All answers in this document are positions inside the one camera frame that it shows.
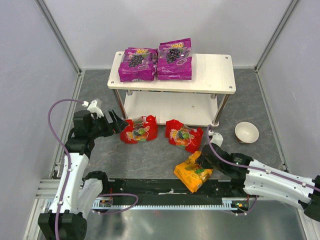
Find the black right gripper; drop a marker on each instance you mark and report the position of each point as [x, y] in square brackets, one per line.
[208, 160]

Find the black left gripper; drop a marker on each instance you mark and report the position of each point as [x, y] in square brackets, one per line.
[107, 124]

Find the orange candy bag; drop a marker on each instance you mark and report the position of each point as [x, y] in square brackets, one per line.
[191, 174]

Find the purple candy bag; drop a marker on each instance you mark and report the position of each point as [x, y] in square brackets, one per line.
[138, 65]
[175, 60]

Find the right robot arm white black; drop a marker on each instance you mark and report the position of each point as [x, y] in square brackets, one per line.
[252, 177]

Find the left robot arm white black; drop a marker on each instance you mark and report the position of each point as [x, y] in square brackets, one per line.
[67, 216]

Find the red candy bag right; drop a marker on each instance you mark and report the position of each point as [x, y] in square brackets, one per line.
[182, 136]

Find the red candy bag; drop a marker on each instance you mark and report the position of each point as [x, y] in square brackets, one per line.
[182, 136]
[139, 130]

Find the red candy bag left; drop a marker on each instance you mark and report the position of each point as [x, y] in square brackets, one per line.
[139, 130]

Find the white two-tier wooden shelf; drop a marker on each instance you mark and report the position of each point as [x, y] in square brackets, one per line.
[196, 102]

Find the white ceramic bowl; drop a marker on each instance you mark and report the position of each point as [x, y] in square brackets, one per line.
[246, 132]

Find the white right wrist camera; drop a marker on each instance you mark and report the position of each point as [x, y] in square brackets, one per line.
[216, 138]

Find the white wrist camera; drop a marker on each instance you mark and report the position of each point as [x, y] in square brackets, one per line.
[94, 107]
[216, 138]

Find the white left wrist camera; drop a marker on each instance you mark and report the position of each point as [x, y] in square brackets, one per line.
[94, 107]

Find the white slotted cable duct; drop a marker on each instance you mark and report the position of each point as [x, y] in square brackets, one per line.
[226, 205]

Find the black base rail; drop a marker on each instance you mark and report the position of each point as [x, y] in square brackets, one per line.
[174, 192]

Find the aluminium corner frame left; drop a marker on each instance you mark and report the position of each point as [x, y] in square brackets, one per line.
[58, 34]

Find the aluminium corner frame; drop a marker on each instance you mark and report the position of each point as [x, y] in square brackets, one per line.
[277, 32]
[58, 34]

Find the aluminium corner frame right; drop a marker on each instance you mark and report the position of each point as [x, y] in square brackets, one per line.
[277, 32]

